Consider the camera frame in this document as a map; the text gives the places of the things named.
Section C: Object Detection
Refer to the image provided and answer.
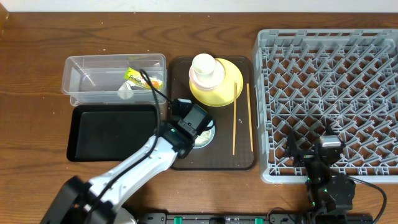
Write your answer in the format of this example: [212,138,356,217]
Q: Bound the brown plastic serving tray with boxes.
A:
[168,56,258,170]

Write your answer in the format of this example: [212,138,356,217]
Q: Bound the left wooden chopstick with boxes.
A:
[233,82,237,156]

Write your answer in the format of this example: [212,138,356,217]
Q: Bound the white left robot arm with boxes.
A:
[41,99,206,223]

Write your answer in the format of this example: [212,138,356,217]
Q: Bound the yellow plate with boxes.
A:
[189,58,243,107]

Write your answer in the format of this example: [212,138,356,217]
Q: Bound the white napkin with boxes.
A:
[118,80,139,100]

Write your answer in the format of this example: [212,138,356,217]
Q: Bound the pink bowl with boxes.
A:
[189,60,225,91]

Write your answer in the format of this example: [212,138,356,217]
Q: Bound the wooden chopstick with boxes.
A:
[233,82,237,156]
[246,83,254,152]

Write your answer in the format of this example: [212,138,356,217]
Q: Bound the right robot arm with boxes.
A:
[285,127,356,223]

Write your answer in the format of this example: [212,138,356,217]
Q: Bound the grey plastic dishwasher rack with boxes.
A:
[252,29,397,184]

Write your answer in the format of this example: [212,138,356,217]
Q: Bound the right wooden chopstick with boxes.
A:
[246,83,254,152]

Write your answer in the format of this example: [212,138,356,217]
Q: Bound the clear plastic waste bin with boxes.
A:
[62,54,167,106]

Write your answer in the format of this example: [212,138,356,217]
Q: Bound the black plastic tray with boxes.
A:
[67,105,157,162]

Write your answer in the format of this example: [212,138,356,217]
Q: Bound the rice leftovers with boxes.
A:
[194,130,214,149]

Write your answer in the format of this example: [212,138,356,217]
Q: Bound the green orange snack wrapper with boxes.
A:
[124,67,164,90]

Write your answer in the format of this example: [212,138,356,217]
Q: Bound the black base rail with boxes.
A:
[125,207,373,224]

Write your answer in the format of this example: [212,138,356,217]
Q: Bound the cream cup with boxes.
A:
[192,54,216,75]

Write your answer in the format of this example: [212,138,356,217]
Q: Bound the light blue bowl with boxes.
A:
[193,121,215,149]

